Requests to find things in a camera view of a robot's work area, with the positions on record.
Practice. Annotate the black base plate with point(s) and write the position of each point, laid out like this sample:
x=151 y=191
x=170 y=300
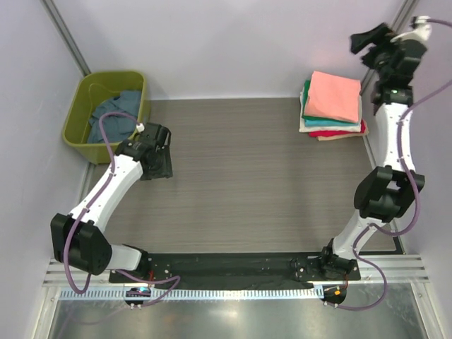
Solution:
x=249 y=271

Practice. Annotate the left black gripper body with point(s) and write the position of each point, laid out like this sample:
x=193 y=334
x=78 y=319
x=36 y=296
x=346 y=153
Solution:
x=162 y=168

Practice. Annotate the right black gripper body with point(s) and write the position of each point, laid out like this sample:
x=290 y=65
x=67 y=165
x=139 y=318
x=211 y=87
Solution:
x=386 y=48

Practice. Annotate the white slotted cable duct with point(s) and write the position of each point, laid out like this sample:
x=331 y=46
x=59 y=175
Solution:
x=130 y=293

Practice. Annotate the light blue folded t shirt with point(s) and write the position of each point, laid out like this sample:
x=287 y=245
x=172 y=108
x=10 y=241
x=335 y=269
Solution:
x=327 y=122

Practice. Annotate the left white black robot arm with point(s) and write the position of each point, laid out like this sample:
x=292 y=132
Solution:
x=78 y=238

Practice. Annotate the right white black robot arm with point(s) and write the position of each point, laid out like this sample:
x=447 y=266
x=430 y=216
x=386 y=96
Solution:
x=393 y=185

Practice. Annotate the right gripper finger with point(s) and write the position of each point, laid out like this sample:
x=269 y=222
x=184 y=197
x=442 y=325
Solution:
x=372 y=59
x=375 y=36

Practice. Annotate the blue grey t shirt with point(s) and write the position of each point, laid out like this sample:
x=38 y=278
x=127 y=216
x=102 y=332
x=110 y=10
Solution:
x=116 y=127

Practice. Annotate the green folded t shirt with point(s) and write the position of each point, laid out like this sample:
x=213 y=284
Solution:
x=304 y=98

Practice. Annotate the tan folded t shirt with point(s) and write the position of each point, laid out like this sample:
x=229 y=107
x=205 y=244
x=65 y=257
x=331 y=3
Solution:
x=364 y=130

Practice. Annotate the red folded t shirt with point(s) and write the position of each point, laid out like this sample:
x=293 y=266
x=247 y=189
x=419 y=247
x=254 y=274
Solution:
x=332 y=135

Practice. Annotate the left aluminium frame post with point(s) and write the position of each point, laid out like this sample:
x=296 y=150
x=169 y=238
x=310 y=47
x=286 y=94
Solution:
x=62 y=28

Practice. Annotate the salmon pink t shirt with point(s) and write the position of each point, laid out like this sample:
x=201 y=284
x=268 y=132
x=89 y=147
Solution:
x=333 y=97

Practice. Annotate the white folded t shirt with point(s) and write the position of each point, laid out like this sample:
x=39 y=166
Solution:
x=308 y=129

